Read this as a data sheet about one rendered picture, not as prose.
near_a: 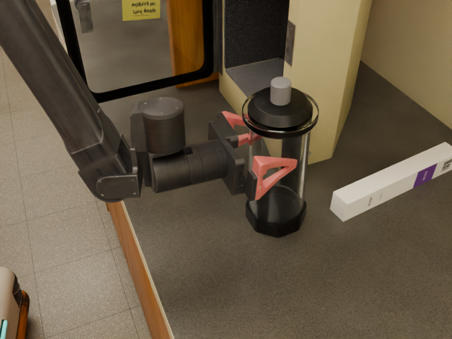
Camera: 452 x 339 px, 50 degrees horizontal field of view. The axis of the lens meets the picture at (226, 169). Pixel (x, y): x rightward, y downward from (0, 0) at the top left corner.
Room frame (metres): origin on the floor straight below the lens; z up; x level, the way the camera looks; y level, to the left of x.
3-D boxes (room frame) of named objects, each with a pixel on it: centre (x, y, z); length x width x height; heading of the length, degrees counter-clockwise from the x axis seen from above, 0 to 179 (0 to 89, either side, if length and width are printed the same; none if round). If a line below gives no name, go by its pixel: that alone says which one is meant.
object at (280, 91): (0.57, -0.08, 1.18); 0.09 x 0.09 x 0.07
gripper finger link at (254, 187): (0.53, -0.05, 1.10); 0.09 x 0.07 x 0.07; 112
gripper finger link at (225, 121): (0.59, -0.03, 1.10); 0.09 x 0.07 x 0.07; 113
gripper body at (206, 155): (0.53, 0.02, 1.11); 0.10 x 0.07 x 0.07; 22
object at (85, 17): (0.85, 0.26, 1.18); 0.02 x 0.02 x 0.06; 25
